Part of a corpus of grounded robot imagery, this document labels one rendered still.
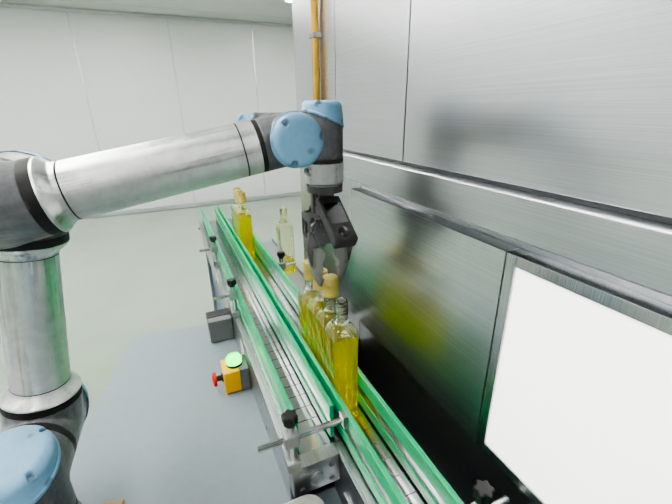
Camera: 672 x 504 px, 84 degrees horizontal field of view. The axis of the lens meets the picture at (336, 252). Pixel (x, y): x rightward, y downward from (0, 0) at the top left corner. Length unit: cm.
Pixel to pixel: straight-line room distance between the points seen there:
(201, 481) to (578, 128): 93
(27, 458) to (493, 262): 72
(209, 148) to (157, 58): 597
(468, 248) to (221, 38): 620
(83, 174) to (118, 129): 594
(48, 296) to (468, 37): 75
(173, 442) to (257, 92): 597
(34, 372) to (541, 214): 79
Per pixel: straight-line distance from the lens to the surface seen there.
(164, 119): 645
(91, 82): 650
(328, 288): 78
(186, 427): 111
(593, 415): 55
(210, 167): 53
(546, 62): 55
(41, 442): 77
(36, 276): 73
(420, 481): 75
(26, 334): 77
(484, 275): 58
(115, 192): 54
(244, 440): 104
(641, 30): 49
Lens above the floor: 150
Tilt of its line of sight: 21 degrees down
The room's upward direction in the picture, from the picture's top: 1 degrees counter-clockwise
